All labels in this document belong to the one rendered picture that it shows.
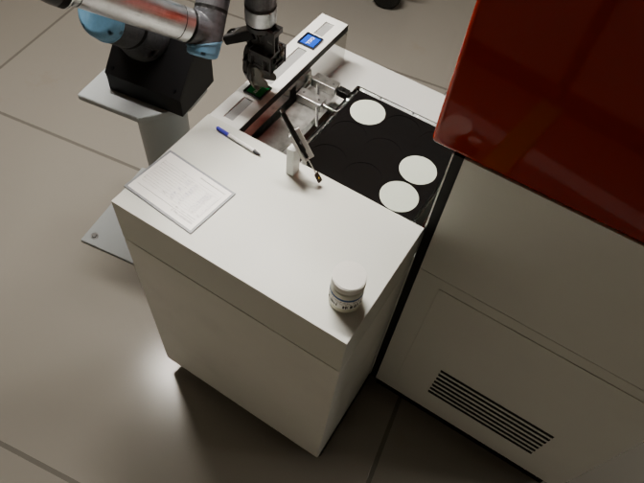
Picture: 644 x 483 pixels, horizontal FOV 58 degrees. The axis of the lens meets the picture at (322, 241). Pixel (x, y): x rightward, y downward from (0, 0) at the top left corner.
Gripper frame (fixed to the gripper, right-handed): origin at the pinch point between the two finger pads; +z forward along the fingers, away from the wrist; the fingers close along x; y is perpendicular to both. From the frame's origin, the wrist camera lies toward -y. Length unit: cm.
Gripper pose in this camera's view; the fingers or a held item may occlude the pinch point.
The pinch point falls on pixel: (255, 83)
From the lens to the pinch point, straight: 161.6
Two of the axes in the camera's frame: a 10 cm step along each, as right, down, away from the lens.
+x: 5.3, -6.8, 5.1
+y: 8.4, 4.8, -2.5
